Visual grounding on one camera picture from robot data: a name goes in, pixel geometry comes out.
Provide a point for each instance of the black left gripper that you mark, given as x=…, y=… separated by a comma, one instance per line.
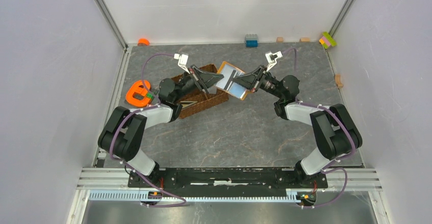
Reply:
x=196, y=73

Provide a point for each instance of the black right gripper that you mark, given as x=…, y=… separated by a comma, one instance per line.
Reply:
x=249, y=80

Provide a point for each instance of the yellow leather card holder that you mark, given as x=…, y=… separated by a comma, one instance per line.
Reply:
x=233, y=80

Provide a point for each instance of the blue cards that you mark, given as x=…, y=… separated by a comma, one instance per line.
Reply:
x=233, y=80

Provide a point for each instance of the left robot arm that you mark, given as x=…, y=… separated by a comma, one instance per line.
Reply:
x=122, y=135

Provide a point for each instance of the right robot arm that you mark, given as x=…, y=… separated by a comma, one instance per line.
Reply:
x=335, y=133

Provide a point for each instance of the brown woven basket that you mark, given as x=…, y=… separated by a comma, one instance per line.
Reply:
x=202, y=101

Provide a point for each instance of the tan sticks in basket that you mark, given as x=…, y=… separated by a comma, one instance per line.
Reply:
x=186, y=104

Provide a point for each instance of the blue grey toy bricks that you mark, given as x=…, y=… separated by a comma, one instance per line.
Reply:
x=251, y=40

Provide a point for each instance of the orange letter shaped block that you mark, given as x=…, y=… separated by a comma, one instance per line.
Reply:
x=137, y=95

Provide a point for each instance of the orange round cap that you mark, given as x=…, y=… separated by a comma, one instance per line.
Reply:
x=143, y=42

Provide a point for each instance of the green pink yellow bricks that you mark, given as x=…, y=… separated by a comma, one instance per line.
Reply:
x=327, y=41

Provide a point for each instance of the curved wooden block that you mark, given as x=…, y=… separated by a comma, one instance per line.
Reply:
x=338, y=81

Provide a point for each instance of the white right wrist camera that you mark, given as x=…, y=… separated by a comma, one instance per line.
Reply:
x=272, y=58

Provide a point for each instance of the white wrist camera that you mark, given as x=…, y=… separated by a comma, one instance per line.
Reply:
x=182, y=59
x=272, y=58

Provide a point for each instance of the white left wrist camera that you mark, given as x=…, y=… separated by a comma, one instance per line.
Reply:
x=182, y=59

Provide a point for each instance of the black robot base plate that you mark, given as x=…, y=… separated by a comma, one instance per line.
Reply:
x=234, y=181

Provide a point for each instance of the aluminium frame rail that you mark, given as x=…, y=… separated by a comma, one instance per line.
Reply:
x=111, y=22

